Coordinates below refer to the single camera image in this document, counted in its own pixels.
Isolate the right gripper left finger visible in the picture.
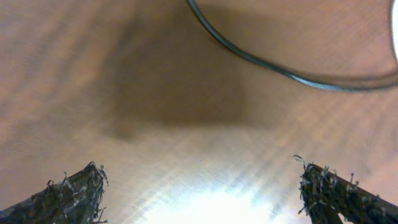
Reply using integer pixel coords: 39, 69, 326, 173
1, 161, 109, 224

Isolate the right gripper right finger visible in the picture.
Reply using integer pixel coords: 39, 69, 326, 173
294, 154, 397, 224

